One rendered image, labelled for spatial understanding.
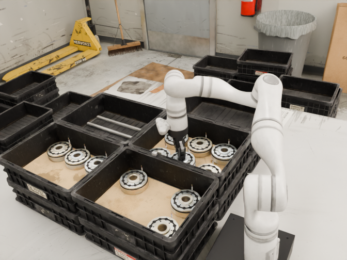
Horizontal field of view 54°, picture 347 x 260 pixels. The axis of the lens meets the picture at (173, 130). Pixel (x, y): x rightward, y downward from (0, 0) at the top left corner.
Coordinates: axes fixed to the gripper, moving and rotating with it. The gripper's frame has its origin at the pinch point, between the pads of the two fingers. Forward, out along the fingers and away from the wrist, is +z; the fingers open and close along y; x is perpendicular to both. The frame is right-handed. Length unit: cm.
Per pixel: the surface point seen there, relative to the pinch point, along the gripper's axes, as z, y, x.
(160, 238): -5.8, -41.2, 14.8
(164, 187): 4.3, -10.8, 8.4
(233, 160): -5.6, -15.0, -16.2
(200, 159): 4.4, 0.7, -8.3
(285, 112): 18, 42, -68
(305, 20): 27, 209, -178
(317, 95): 39, 87, -119
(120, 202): 4.2, -14.4, 25.0
